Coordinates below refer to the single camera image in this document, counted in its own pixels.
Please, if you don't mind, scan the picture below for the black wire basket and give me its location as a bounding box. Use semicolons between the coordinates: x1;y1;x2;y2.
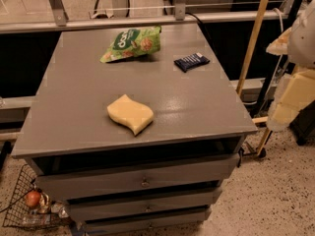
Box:
3;164;72;231

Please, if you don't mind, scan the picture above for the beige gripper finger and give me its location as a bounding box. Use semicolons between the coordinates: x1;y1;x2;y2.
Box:
271;69;315;125

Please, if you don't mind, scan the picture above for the green rice chip bag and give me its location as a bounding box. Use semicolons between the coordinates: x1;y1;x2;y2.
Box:
100;26;161;63

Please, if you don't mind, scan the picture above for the yellow wooden ladder frame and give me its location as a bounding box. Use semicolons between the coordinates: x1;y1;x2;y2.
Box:
235;0;274;159

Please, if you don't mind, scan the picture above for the yellow wavy sponge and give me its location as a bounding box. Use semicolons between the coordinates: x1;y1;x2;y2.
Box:
107;94;154;136

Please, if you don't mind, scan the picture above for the top drawer round knob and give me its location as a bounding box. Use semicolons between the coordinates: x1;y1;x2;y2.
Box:
141;178;150;188

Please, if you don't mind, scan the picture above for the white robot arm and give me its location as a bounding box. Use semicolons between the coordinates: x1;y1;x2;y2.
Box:
267;0;315;129

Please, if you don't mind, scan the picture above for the metal guard rail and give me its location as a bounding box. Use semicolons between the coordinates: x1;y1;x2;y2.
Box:
0;9;289;35

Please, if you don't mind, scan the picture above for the red apple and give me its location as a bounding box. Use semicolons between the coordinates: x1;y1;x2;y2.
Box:
25;190;41;208

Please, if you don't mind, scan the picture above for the grey drawer cabinet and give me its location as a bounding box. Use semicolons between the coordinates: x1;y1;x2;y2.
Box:
12;25;256;236

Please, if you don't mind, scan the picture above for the dark blue snack bar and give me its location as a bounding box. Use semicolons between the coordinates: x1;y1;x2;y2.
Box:
174;52;210;73

